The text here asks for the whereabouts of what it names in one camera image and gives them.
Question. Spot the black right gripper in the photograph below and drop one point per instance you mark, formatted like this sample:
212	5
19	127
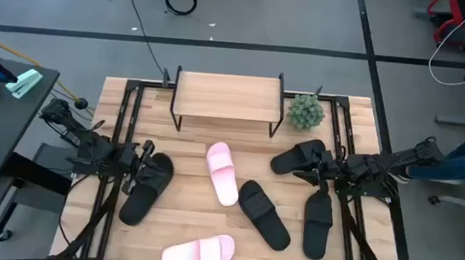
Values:
333	169

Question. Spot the wooden shelf with black legs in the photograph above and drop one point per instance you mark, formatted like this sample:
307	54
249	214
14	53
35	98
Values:
227	96

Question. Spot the pink slide sandal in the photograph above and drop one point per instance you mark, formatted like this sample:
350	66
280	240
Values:
198	254
222	175

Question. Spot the black round knob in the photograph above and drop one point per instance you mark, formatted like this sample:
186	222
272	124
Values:
81	103

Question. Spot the green potted succulent plant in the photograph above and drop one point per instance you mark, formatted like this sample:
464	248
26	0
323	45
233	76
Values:
305	111

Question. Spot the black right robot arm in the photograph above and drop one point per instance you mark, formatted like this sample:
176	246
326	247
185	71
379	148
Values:
379	164

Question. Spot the person's shoe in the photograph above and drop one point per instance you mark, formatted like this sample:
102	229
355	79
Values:
401	174

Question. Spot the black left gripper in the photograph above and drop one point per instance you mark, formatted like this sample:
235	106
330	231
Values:
132	161

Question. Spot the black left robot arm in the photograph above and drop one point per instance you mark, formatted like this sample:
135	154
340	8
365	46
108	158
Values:
90	145

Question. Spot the black office desk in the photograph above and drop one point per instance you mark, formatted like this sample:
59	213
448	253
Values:
4	128

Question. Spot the mint green stapler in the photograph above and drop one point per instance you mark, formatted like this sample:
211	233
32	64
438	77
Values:
24	82

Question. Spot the black slide sandal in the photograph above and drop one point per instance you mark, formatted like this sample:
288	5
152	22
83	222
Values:
265	215
288	159
139	210
317	228

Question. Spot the grey office chair base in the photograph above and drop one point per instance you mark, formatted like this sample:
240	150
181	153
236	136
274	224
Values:
459	202

